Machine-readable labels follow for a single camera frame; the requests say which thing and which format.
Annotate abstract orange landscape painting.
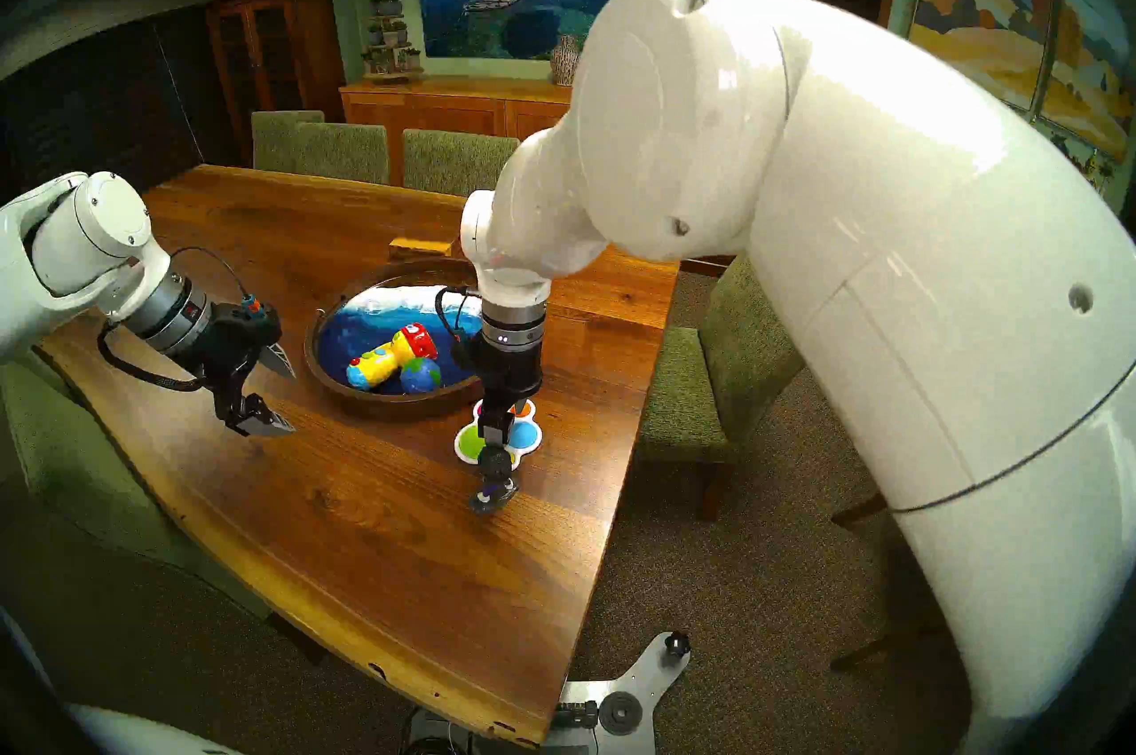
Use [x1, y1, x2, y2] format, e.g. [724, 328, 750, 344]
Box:
[907, 0, 1057, 115]
[1034, 0, 1136, 164]

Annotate tiered stand with plants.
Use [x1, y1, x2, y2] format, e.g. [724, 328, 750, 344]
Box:
[359, 0, 424, 84]

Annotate yellow red toy flashlight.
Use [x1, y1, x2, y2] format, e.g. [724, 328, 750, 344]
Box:
[346, 323, 438, 392]

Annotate dark wood glass door cabinet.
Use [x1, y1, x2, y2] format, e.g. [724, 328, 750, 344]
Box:
[206, 0, 347, 168]

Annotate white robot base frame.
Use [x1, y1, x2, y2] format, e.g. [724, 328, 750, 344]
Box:
[555, 629, 693, 732]

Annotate thin black cable blue plug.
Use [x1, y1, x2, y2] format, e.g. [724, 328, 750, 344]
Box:
[169, 245, 267, 321]
[433, 285, 485, 362]

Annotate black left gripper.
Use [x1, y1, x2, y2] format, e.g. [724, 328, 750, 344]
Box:
[182, 300, 297, 440]

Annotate dark window blinds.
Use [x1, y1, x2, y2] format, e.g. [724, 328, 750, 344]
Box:
[0, 0, 245, 204]

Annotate white colourful dimple pop toy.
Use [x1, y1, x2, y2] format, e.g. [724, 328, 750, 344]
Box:
[454, 398, 544, 468]

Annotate purple suit bobblehead figurine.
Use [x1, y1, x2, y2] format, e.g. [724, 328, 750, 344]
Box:
[469, 447, 520, 514]

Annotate small wooden block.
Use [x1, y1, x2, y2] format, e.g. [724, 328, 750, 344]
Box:
[388, 234, 467, 261]

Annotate blue green globe ball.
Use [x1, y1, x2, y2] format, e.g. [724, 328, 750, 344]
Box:
[399, 356, 443, 395]

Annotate round wooden ocean resin tray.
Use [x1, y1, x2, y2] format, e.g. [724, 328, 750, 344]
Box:
[304, 256, 498, 421]

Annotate light wooden sideboard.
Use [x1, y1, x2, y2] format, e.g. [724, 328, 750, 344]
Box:
[339, 76, 573, 186]

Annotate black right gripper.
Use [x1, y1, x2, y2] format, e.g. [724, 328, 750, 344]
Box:
[454, 335, 545, 451]

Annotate thick black braided cable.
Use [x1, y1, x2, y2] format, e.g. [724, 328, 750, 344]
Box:
[96, 318, 209, 393]

